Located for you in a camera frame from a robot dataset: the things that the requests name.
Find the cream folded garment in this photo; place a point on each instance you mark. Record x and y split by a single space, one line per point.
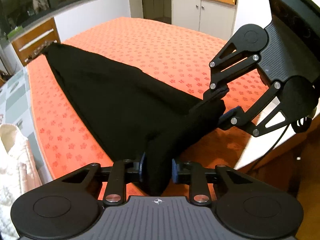
12 167

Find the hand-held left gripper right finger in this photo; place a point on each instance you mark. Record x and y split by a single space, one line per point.
174 171

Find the wooden chair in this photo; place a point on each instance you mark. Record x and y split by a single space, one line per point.
37 33

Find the brown printed garment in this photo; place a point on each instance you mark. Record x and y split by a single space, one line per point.
37 52

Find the checkered leaf-print tablecloth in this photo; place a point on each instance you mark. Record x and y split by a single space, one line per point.
15 97

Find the white cabinet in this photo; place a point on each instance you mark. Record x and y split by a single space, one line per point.
215 17

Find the black pants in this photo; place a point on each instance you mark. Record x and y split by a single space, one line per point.
112 97

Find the orange flower-print mat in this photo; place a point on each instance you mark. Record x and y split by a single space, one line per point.
150 45

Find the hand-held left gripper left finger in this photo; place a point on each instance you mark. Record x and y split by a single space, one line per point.
142 165

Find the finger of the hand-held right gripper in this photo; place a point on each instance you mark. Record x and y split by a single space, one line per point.
228 116
217 91

